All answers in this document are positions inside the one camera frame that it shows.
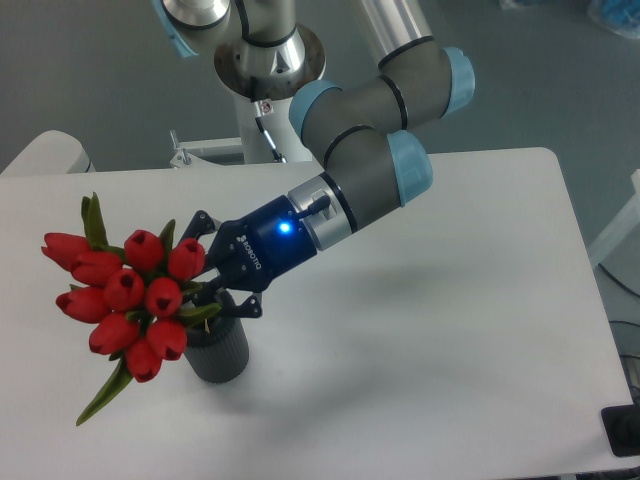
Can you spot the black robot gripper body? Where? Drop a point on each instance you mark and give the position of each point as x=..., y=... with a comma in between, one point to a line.
x=250, y=252

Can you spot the white furniture at right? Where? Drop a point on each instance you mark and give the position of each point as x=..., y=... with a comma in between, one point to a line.
x=623, y=223

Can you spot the white metal base frame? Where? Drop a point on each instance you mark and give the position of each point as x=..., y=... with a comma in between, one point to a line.
x=261, y=149

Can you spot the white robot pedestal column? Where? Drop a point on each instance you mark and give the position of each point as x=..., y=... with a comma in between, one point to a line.
x=264, y=80

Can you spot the red tulip bouquet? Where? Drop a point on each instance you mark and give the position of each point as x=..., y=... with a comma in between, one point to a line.
x=137, y=297

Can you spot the dark grey ribbed vase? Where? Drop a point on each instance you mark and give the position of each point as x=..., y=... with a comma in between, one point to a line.
x=220, y=354

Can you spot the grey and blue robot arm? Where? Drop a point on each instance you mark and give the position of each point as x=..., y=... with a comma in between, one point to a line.
x=371, y=164

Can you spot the white rounded furniture at left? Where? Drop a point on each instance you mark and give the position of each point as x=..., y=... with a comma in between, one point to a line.
x=51, y=153

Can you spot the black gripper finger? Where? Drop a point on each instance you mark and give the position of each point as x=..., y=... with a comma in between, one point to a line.
x=251, y=307
x=203, y=228

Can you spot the blue plastic bag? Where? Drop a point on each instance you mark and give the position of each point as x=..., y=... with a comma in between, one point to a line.
x=618, y=16

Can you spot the black device at table edge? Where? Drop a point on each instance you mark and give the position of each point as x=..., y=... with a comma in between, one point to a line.
x=621, y=424

